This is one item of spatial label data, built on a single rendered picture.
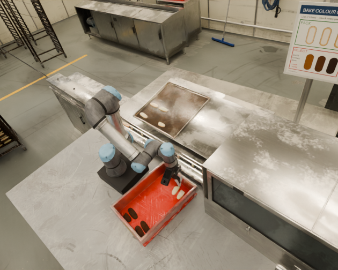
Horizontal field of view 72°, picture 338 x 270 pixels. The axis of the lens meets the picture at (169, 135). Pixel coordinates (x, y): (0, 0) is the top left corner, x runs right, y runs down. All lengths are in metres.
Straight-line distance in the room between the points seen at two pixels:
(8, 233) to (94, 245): 1.69
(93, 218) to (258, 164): 1.11
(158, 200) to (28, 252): 1.67
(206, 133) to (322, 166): 0.89
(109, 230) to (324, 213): 1.17
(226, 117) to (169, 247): 1.04
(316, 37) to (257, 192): 1.01
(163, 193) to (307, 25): 1.35
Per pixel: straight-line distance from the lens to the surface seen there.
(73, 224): 1.76
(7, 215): 3.33
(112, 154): 1.57
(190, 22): 5.19
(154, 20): 4.53
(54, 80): 3.19
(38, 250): 2.87
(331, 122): 2.23
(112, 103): 1.34
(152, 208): 1.60
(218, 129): 1.84
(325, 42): 1.69
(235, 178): 1.10
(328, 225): 1.08
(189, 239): 1.49
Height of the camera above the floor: 2.21
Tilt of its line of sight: 44 degrees down
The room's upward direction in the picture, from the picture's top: 12 degrees counter-clockwise
